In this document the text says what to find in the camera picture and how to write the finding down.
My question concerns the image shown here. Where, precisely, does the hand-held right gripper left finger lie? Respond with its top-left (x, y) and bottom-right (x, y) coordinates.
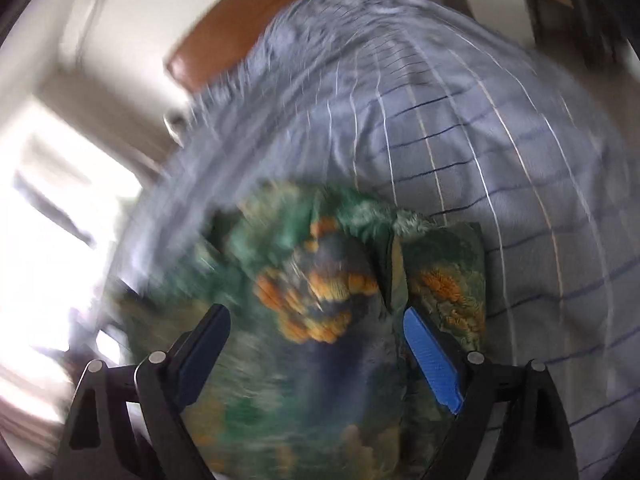
top-left (60, 304), bottom-right (232, 480)

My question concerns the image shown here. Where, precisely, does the wooden headboard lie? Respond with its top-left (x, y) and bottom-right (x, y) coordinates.
top-left (166, 0), bottom-right (412, 95)

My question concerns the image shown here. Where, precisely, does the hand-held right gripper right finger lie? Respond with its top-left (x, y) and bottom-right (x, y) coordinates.
top-left (402, 306), bottom-right (581, 480)

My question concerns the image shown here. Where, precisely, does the blue plaid duvet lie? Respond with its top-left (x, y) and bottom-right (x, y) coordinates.
top-left (120, 0), bottom-right (636, 480)

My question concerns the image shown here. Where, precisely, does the window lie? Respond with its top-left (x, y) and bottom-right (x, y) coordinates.
top-left (0, 100), bottom-right (147, 411)

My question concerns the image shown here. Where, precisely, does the dark coat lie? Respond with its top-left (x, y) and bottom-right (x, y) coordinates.
top-left (565, 0), bottom-right (628, 53)

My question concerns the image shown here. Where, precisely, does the green printed padded jacket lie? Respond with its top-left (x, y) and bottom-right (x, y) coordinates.
top-left (107, 180), bottom-right (488, 480)

